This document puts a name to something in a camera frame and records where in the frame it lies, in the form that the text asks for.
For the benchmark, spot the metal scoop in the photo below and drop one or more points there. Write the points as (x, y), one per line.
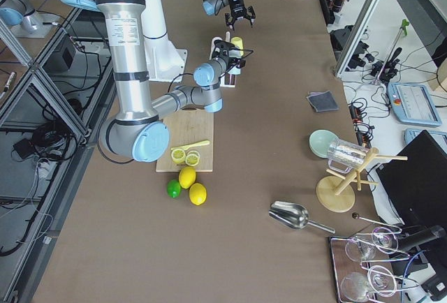
(295, 216)

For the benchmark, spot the green lime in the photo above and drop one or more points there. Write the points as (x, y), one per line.
(174, 188)

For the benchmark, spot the mint green bowl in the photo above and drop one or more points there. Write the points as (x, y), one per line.
(320, 140)

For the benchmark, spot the grey folded cloth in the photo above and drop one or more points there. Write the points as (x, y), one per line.
(322, 101)

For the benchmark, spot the aluminium frame post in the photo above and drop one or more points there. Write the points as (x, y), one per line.
(364, 16)

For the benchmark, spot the yellow cup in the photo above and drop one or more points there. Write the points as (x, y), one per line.
(237, 42)

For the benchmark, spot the glass beer mug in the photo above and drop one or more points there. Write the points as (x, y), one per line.
(343, 155)

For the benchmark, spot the wooden mug tree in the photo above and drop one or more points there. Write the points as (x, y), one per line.
(335, 192)

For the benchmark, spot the blue teach pendant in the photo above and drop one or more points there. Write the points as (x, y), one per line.
(425, 136)
(412, 104)

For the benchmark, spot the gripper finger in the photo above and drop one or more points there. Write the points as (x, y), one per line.
(251, 16)
(229, 21)

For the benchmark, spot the lemon slice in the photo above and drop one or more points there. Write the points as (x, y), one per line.
(178, 155)
(192, 158)

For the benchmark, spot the wine glass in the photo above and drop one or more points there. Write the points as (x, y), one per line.
(370, 287)
(365, 246)

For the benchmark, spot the yellow plastic knife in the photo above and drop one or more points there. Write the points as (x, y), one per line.
(192, 145)

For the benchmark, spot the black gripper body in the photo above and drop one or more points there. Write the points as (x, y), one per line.
(238, 4)
(223, 59)

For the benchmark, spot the black computer monitor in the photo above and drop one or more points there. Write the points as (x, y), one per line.
(417, 187)

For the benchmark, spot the whole yellow lemon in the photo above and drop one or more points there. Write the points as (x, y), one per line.
(187, 177)

